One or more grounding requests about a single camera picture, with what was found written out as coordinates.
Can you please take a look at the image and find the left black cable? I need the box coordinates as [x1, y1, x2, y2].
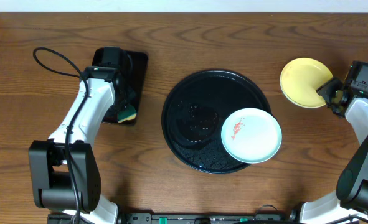
[32, 47, 90, 224]

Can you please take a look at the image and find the light blue plate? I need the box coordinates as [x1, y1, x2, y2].
[220, 108, 283, 164]

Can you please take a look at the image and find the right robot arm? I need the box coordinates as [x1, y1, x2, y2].
[289, 78, 368, 223]

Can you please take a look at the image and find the green yellow sponge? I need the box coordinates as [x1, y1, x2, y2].
[117, 104, 137, 123]

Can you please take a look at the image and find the round black tray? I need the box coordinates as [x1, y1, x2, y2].
[161, 69, 271, 174]

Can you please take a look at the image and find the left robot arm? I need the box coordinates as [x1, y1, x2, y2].
[29, 66, 133, 223]

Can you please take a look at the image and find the black rectangular tray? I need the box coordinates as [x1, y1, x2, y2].
[92, 47, 148, 126]

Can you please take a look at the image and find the yellow plate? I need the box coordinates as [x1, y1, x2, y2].
[280, 58, 333, 108]

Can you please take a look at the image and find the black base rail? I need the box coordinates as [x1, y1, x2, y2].
[46, 212, 296, 224]

